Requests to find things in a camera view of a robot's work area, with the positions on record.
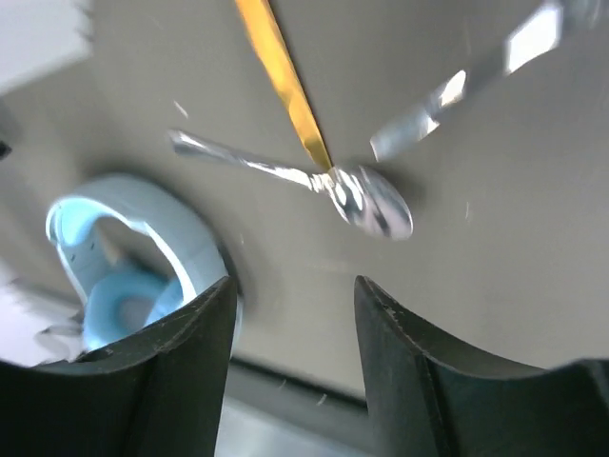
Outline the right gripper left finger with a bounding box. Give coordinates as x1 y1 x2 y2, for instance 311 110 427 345
1 277 237 456

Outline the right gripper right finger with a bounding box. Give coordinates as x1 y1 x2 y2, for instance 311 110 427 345
354 276 608 456

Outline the small silver spoon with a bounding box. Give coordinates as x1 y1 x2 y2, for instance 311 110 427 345
167 129 414 240

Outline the small silver fork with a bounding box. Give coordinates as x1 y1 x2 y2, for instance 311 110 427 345
370 1 608 162

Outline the white compartment utensil container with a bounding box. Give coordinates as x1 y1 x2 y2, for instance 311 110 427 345
1 1 94 94

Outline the blue over-ear headphones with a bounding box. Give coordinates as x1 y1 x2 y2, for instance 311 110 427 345
46 174 228 351

